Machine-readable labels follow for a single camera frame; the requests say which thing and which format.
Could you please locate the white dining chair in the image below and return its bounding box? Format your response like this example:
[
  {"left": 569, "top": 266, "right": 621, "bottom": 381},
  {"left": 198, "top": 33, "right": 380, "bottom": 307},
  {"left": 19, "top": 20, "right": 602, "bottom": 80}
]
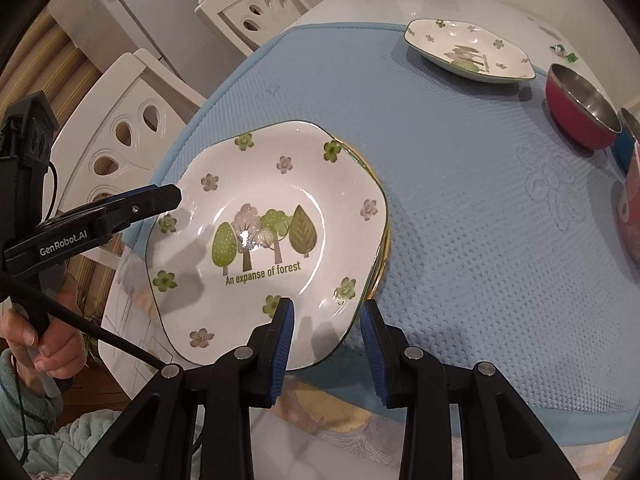
[
  {"left": 194, "top": 0, "right": 313, "bottom": 58},
  {"left": 50, "top": 49, "right": 208, "bottom": 273}
]

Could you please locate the red steel bowl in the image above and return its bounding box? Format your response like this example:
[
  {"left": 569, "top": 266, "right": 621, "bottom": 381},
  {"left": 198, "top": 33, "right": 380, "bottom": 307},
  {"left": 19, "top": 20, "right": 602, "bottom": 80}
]
[{"left": 544, "top": 62, "right": 623, "bottom": 151}]

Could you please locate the person's left forearm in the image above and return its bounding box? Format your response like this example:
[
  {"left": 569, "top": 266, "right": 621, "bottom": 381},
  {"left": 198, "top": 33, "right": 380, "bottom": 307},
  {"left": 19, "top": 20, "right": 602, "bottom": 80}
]
[{"left": 0, "top": 347, "right": 126, "bottom": 480}]

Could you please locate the blue steel bowl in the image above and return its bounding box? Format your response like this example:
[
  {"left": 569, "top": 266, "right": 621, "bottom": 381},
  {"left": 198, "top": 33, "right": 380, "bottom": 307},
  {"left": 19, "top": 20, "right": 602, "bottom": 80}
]
[{"left": 612, "top": 107, "right": 640, "bottom": 173}]

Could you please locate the white cabinet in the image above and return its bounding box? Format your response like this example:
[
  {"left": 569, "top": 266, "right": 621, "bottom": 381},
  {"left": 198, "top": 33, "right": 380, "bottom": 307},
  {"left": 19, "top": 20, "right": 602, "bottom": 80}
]
[{"left": 50, "top": 0, "right": 201, "bottom": 76}]

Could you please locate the white tree print plate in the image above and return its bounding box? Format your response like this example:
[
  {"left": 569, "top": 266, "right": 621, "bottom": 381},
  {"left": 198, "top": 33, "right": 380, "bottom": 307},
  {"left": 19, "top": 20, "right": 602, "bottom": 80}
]
[
  {"left": 145, "top": 120, "right": 391, "bottom": 372},
  {"left": 404, "top": 18, "right": 537, "bottom": 84}
]

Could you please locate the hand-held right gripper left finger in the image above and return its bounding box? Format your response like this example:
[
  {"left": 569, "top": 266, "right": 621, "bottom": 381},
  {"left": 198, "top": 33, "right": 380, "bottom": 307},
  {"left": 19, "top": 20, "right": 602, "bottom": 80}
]
[{"left": 75, "top": 297, "right": 296, "bottom": 480}]

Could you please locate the gold rimmed plate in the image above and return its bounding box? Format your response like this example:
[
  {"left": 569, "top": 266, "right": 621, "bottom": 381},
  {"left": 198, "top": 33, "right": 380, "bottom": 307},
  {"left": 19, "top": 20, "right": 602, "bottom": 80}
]
[{"left": 330, "top": 135, "right": 394, "bottom": 301}]

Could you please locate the person's left hand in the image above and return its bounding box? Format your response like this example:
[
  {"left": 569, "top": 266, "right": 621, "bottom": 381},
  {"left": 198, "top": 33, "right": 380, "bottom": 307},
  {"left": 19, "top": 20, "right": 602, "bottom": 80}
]
[{"left": 0, "top": 287, "right": 87, "bottom": 376}]

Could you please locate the printed tablecloth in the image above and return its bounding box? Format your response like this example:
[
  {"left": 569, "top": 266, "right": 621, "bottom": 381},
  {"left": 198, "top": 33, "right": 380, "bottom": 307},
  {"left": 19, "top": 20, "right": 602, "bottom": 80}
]
[{"left": 100, "top": 240, "right": 626, "bottom": 480}]

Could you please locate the pink printed bowl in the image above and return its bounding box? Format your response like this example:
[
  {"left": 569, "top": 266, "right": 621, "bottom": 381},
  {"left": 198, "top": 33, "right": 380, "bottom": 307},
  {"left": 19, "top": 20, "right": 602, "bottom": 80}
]
[{"left": 614, "top": 142, "right": 640, "bottom": 261}]

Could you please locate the light blue table mat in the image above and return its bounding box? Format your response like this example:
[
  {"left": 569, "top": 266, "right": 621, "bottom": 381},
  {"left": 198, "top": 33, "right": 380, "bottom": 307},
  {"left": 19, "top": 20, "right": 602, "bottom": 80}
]
[{"left": 102, "top": 22, "right": 636, "bottom": 448}]

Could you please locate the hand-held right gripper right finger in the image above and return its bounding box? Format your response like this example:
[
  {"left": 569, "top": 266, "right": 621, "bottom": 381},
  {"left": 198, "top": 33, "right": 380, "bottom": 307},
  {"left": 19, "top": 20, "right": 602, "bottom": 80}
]
[{"left": 360, "top": 299, "right": 568, "bottom": 480}]

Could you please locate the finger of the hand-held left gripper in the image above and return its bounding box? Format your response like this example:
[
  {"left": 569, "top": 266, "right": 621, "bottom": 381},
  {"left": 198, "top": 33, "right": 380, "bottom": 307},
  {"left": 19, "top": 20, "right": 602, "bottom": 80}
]
[{"left": 75, "top": 183, "right": 183, "bottom": 226}]

